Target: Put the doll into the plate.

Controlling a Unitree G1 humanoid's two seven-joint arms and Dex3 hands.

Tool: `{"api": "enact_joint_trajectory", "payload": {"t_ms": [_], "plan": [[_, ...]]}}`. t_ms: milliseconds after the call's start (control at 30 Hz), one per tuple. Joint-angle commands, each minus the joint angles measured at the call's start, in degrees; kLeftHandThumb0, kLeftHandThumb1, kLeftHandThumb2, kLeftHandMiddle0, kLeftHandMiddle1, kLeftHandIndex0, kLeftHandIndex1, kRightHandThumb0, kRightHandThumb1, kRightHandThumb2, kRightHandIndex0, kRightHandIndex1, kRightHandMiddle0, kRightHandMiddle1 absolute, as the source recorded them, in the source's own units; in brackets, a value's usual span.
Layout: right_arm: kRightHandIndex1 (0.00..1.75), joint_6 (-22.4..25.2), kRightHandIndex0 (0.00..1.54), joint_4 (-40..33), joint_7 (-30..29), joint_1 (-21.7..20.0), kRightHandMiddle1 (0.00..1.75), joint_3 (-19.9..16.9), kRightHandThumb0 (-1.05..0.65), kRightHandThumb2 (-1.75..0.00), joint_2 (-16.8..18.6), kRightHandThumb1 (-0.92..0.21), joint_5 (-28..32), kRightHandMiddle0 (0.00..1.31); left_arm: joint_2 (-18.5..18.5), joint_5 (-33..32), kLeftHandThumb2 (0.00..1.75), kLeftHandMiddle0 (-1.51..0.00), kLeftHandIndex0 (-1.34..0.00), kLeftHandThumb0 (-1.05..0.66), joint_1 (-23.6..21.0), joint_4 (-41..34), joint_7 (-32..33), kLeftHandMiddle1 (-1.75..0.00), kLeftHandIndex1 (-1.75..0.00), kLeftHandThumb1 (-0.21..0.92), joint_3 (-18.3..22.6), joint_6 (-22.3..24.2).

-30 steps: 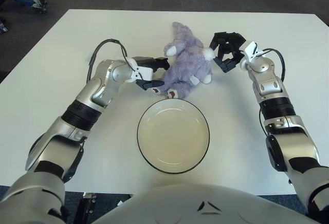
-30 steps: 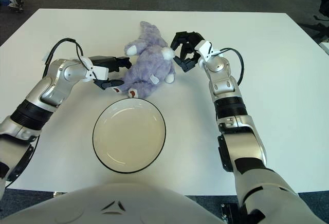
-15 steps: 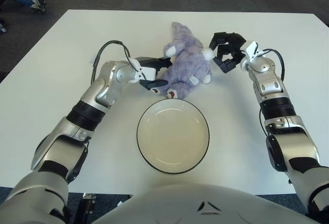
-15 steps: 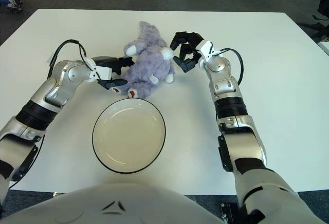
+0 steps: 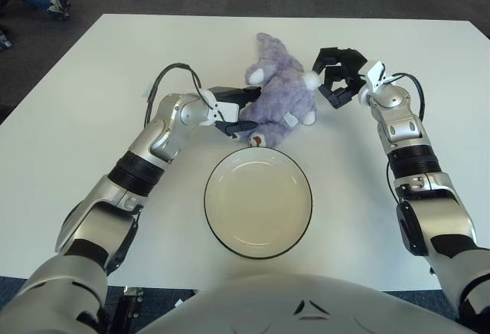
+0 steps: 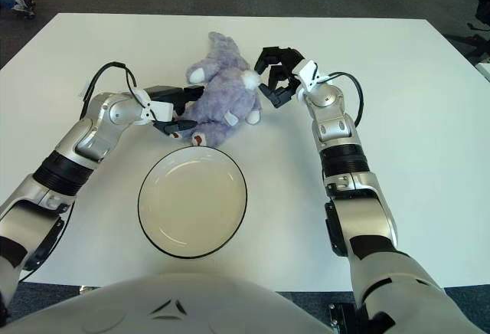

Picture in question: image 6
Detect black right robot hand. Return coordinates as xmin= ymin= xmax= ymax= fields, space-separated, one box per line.
xmin=254 ymin=45 xmax=307 ymax=110

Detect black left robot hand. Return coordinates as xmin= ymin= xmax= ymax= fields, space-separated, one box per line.
xmin=145 ymin=84 xmax=206 ymax=142

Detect purple plush bunny doll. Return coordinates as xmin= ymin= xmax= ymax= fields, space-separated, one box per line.
xmin=179 ymin=31 xmax=265 ymax=147

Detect white plate with black rim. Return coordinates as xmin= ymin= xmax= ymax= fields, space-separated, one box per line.
xmin=136 ymin=145 xmax=248 ymax=260

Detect grey white sneaker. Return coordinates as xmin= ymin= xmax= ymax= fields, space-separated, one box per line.
xmin=11 ymin=0 xmax=36 ymax=17

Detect black stand legs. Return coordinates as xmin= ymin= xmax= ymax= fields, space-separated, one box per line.
xmin=446 ymin=22 xmax=490 ymax=63

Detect black device on stand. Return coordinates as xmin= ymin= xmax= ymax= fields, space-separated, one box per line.
xmin=475 ymin=0 xmax=490 ymax=27

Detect grey robot torso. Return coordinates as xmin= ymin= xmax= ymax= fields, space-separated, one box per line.
xmin=0 ymin=272 xmax=338 ymax=334

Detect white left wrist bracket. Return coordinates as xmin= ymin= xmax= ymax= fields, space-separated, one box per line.
xmin=132 ymin=87 xmax=175 ymax=124

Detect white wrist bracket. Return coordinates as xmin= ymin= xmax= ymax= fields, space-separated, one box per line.
xmin=132 ymin=87 xmax=175 ymax=124
xmin=295 ymin=59 xmax=330 ymax=97

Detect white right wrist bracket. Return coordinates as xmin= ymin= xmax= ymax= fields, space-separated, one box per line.
xmin=295 ymin=59 xmax=330 ymax=97

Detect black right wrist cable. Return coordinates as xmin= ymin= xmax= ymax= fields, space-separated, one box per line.
xmin=327 ymin=71 xmax=364 ymax=126

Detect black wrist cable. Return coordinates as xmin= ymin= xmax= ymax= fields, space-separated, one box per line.
xmin=82 ymin=61 xmax=154 ymax=120
xmin=327 ymin=71 xmax=364 ymax=126

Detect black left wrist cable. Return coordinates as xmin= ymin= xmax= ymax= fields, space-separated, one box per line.
xmin=82 ymin=61 xmax=154 ymax=120

